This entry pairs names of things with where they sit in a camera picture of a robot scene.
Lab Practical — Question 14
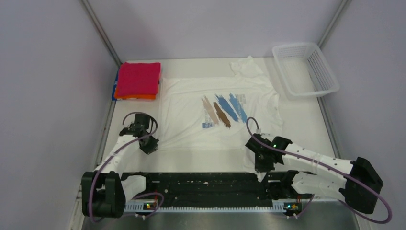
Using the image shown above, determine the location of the white printed t-shirt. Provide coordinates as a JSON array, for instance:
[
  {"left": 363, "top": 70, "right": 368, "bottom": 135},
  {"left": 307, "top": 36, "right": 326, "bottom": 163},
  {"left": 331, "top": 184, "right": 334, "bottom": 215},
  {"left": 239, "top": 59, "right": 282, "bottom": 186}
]
[{"left": 158, "top": 57, "right": 283, "bottom": 173}]

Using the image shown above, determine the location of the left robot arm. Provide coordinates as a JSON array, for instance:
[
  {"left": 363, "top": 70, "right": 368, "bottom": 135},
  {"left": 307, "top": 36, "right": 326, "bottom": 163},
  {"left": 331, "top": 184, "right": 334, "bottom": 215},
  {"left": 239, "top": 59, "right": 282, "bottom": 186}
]
[{"left": 81, "top": 112, "right": 159, "bottom": 221}]

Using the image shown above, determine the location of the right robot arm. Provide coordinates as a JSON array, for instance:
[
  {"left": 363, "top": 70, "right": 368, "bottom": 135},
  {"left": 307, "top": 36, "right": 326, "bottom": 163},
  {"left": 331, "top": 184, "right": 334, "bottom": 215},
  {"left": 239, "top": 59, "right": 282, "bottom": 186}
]
[{"left": 245, "top": 134, "right": 383, "bottom": 214}]

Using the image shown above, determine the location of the orange folded t-shirt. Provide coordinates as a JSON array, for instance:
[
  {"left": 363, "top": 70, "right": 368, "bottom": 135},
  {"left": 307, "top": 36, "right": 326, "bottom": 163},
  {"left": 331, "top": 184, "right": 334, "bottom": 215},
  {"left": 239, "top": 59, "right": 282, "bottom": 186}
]
[{"left": 112, "top": 88, "right": 156, "bottom": 100}]

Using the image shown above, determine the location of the blue folded t-shirt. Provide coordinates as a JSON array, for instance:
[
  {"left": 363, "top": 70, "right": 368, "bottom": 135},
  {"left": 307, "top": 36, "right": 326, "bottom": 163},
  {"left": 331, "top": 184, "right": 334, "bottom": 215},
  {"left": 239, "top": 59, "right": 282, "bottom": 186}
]
[{"left": 111, "top": 73, "right": 118, "bottom": 101}]

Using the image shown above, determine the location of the red folded t-shirt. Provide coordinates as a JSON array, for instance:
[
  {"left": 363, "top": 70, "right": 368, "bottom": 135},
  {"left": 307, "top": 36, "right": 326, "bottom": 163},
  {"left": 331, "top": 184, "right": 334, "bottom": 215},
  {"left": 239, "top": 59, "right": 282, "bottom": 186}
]
[{"left": 116, "top": 62, "right": 161, "bottom": 96}]

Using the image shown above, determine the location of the right controller board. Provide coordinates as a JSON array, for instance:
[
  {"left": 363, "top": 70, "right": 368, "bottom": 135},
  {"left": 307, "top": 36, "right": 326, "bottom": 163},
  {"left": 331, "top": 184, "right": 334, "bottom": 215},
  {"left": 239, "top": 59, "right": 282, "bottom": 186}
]
[{"left": 272, "top": 200, "right": 303, "bottom": 217}]

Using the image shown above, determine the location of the controller board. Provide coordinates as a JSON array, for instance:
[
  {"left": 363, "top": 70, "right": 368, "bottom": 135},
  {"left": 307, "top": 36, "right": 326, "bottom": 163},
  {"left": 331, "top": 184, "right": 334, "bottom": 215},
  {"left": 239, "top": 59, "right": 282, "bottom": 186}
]
[
  {"left": 272, "top": 200, "right": 303, "bottom": 217},
  {"left": 134, "top": 199, "right": 159, "bottom": 212}
]

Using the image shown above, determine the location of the left controller board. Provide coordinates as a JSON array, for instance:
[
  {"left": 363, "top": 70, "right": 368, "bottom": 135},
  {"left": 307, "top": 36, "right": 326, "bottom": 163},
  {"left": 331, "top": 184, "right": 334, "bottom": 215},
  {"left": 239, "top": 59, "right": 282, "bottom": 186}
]
[{"left": 134, "top": 199, "right": 159, "bottom": 212}]

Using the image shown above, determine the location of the white plastic basket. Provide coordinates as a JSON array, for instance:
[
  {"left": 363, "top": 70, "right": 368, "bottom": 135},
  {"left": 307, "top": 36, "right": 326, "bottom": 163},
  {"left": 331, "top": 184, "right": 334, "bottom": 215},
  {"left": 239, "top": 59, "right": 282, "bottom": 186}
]
[{"left": 272, "top": 42, "right": 340, "bottom": 100}]

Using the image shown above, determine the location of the black mounting base rail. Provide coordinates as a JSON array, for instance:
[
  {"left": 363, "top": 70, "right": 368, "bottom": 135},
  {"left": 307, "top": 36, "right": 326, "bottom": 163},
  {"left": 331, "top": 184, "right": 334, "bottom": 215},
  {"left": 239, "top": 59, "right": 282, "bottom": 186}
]
[{"left": 137, "top": 172, "right": 311, "bottom": 212}]

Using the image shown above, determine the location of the left aluminium frame post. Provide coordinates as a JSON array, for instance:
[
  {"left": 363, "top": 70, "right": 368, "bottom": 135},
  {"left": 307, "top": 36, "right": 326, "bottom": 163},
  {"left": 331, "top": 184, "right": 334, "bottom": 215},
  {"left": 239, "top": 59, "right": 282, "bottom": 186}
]
[{"left": 80, "top": 0, "right": 122, "bottom": 67}]

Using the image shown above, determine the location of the aluminium frame post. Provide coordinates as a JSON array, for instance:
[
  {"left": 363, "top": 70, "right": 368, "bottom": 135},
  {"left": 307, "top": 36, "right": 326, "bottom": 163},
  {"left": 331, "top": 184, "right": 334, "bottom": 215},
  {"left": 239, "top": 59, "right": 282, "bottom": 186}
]
[
  {"left": 80, "top": 0, "right": 122, "bottom": 67},
  {"left": 317, "top": 0, "right": 352, "bottom": 49}
]

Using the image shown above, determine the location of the right aluminium frame post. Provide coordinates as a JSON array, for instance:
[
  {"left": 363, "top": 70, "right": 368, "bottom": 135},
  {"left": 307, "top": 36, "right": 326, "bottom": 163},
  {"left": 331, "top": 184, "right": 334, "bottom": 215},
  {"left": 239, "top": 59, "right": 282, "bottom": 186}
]
[{"left": 317, "top": 0, "right": 352, "bottom": 49}]

